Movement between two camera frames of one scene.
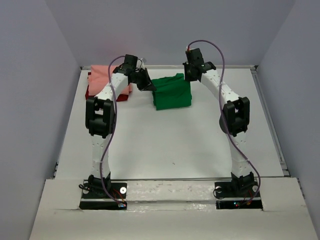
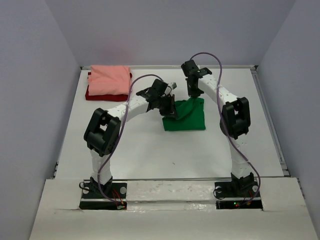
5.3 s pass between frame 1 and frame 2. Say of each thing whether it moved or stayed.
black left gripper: moved
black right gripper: moved
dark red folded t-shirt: stayed
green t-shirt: moved
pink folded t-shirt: stayed
